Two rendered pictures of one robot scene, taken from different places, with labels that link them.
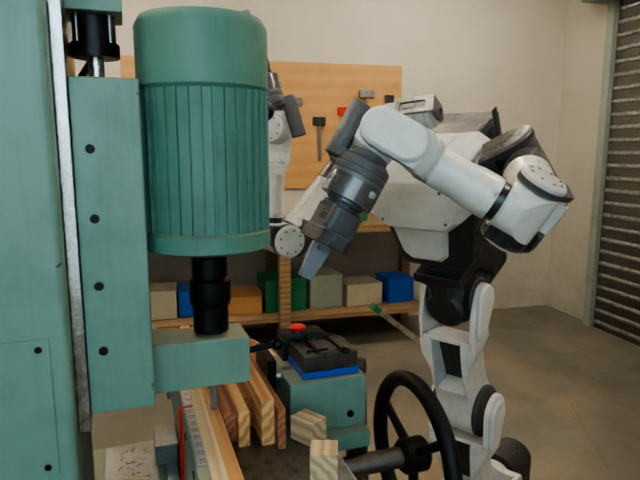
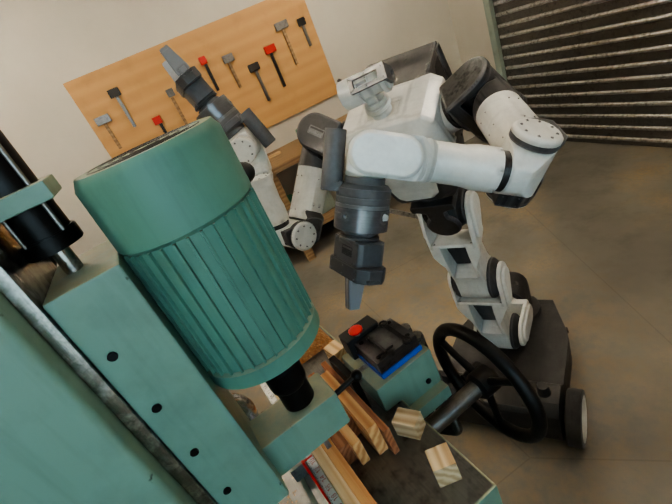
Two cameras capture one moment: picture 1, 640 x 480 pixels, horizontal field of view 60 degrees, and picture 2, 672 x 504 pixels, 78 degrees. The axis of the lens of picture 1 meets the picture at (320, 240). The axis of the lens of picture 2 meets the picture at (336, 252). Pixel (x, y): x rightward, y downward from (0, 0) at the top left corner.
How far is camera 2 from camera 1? 0.34 m
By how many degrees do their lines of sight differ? 17
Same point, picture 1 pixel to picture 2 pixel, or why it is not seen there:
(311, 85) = (233, 37)
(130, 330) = (240, 462)
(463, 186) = (467, 175)
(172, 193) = (215, 341)
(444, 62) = not seen: outside the picture
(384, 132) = (376, 159)
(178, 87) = (165, 248)
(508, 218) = (517, 186)
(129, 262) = (209, 418)
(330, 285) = not seen: hidden behind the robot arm
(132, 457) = not seen: hidden behind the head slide
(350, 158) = (351, 194)
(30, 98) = (18, 369)
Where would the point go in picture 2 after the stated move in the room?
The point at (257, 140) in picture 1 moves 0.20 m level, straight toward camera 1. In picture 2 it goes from (269, 247) to (303, 335)
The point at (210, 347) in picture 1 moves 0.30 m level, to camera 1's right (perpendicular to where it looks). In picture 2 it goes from (308, 420) to (487, 339)
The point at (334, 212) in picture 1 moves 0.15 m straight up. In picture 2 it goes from (359, 251) to (322, 162)
